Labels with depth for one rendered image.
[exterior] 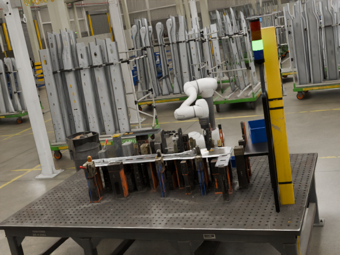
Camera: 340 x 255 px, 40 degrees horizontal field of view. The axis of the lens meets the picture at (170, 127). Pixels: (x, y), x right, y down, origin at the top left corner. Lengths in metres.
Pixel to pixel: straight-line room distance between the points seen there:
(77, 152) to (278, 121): 4.13
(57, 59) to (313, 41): 5.37
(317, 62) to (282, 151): 7.26
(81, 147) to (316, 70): 5.75
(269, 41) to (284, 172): 0.96
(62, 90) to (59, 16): 3.08
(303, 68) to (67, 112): 5.16
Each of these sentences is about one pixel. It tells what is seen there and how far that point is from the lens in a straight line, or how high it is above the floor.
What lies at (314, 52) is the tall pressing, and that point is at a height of 0.98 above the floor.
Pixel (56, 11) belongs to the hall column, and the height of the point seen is 2.80.
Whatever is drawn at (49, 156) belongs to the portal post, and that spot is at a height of 0.32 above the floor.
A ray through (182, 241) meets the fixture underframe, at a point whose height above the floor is 0.58.
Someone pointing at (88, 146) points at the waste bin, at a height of 0.58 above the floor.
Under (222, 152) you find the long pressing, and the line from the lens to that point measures 4.02.
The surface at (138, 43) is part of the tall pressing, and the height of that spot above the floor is 1.70.
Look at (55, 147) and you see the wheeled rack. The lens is 8.79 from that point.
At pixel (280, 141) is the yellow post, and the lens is 3.45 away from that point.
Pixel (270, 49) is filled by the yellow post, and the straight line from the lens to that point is 3.32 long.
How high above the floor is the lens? 2.16
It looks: 13 degrees down
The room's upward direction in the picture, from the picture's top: 10 degrees counter-clockwise
